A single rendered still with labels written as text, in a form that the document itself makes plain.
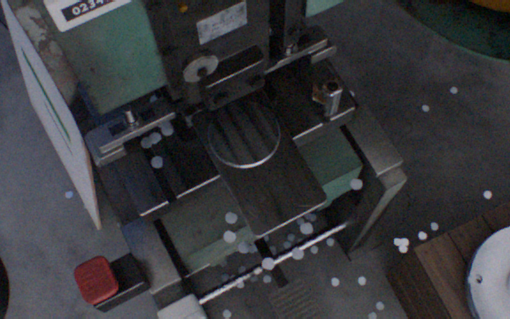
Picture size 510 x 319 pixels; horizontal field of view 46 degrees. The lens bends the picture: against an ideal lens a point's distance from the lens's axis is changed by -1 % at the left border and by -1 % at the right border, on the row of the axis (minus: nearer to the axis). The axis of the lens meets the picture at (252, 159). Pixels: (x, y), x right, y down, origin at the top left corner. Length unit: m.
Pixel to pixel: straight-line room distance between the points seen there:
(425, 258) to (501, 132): 0.69
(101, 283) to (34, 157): 1.02
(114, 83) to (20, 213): 1.26
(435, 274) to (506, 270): 0.16
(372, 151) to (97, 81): 0.64
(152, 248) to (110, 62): 0.53
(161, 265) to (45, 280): 0.78
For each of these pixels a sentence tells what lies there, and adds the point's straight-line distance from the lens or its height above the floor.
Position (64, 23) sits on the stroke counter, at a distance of 0.56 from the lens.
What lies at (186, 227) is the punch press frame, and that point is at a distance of 1.15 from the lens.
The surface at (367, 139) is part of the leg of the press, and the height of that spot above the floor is 0.64.
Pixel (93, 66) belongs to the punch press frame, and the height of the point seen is 1.17.
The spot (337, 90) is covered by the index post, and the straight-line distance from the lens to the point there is 1.08.
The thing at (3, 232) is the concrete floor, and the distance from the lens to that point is 1.96.
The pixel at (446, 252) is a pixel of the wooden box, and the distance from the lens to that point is 1.49.
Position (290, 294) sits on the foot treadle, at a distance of 1.60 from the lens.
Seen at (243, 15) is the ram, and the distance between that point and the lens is 0.83.
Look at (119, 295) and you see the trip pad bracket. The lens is 1.09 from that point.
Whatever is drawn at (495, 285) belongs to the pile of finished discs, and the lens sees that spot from 1.47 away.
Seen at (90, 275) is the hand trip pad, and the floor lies 0.76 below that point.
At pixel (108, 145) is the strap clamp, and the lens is 1.11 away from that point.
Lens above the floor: 1.75
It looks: 69 degrees down
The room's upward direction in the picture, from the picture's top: 3 degrees counter-clockwise
